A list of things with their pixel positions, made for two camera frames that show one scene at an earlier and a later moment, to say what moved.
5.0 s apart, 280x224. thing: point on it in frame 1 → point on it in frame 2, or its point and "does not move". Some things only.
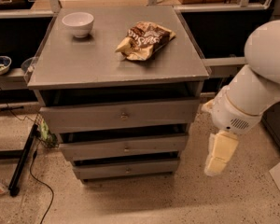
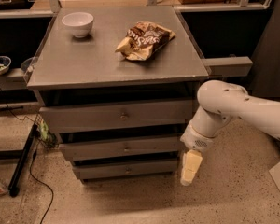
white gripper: (231, 114) → (196, 140)
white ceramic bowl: (78, 23) does not move
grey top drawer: (119, 115) does not move
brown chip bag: (143, 40) does not move
